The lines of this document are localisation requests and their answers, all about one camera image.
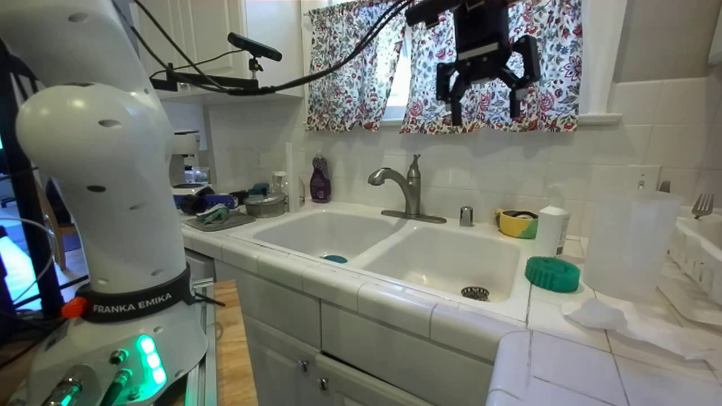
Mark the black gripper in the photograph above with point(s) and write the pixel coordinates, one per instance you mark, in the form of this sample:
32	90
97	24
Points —
482	31

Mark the translucent plastic jar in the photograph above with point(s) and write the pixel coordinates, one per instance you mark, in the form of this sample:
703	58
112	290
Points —
631	245

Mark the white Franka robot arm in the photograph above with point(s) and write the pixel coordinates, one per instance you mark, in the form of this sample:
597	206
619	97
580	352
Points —
104	187

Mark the small metal sink knob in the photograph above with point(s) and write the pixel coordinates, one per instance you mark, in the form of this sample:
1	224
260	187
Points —
466	218

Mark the white double sink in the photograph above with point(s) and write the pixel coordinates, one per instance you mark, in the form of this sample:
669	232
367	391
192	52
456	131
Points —
442	259

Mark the metal sink strainer basket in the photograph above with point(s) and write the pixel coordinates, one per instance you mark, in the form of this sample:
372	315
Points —
474	292

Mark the blue sink stopper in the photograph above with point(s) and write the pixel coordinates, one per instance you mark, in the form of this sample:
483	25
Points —
334	257

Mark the wide floral curtain panel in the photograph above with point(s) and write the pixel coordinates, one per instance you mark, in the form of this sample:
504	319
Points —
550	60

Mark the brushed metal faucet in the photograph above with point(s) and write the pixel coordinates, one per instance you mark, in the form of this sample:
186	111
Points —
412	187

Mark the narrow floral curtain panel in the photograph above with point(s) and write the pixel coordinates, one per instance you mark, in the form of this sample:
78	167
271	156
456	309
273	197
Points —
351	68

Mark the white plastic bottle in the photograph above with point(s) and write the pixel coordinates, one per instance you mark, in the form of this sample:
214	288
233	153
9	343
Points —
551	229

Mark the purple soap bottle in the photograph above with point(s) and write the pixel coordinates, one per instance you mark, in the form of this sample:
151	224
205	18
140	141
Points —
322	182

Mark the metal fork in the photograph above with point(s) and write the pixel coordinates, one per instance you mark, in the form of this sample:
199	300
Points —
703	203

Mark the grey round dish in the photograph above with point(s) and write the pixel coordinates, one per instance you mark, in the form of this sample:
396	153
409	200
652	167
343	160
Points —
265	206

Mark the white dish rack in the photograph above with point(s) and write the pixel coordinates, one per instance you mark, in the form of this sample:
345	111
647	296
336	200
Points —
696	252

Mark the white upper cabinet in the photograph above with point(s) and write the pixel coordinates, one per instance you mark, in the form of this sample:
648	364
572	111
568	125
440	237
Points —
218	36

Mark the white cabinet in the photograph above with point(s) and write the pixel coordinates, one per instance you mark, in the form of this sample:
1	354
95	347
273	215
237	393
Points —
362	352
218	36

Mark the white paper towel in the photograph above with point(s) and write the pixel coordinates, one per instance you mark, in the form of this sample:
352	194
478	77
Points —
647	327

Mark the white lower cabinet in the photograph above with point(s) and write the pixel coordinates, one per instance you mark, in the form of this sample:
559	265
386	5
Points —
362	352

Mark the blue bowl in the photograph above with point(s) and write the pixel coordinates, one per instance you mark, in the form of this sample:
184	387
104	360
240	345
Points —
204	202

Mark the white coffee machine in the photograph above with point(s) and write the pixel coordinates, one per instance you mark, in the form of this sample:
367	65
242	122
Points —
186	158

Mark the white wall outlet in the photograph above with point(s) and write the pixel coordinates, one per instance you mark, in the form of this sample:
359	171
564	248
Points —
641	179

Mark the black stereo camera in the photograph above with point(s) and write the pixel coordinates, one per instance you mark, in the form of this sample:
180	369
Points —
253	45

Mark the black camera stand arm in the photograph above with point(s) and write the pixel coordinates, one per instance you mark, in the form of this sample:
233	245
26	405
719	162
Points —
195	82

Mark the black metal frame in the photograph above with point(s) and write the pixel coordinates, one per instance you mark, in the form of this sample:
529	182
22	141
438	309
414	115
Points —
26	187

